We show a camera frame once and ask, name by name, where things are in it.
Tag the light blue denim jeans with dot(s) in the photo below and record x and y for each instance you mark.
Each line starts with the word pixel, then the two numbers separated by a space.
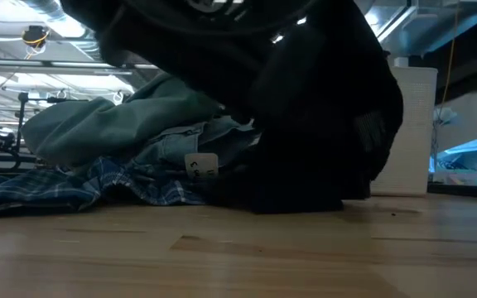
pixel 205 140

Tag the black ceiling-mounted camera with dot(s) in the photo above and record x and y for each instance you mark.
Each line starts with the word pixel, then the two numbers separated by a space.
pixel 35 37

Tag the light blue fleece garment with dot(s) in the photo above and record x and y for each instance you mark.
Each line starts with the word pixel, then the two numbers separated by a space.
pixel 97 124

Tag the white plastic mesh basket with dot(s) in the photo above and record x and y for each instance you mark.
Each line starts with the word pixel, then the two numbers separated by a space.
pixel 412 132

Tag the white paper label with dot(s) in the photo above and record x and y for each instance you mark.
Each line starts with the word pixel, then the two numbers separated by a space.
pixel 201 165

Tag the black garment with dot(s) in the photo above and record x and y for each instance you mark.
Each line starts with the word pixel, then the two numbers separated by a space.
pixel 317 145

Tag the black metal table frame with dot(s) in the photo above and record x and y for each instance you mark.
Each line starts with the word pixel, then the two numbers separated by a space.
pixel 462 190

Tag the black metal rig frame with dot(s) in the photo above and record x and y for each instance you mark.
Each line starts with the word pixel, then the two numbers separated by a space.
pixel 23 124

